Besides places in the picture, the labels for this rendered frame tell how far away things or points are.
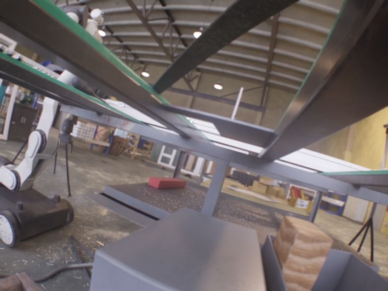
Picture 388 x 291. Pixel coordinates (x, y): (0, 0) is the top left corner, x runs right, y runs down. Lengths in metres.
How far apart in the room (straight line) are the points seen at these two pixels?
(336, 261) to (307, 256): 0.18
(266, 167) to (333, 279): 0.33
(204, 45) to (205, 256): 0.18
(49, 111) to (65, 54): 1.09
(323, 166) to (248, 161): 0.44
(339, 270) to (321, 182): 0.28
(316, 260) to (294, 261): 0.02
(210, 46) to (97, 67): 0.13
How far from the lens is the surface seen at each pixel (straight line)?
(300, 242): 0.23
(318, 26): 11.25
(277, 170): 0.58
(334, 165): 0.94
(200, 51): 0.19
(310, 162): 0.90
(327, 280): 0.42
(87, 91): 0.71
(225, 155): 0.57
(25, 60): 0.88
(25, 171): 1.43
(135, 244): 0.18
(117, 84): 0.27
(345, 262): 0.42
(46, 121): 1.31
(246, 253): 0.24
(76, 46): 0.22
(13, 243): 1.27
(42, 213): 1.37
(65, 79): 0.83
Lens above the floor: 0.77
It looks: 3 degrees up
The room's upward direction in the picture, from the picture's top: 17 degrees clockwise
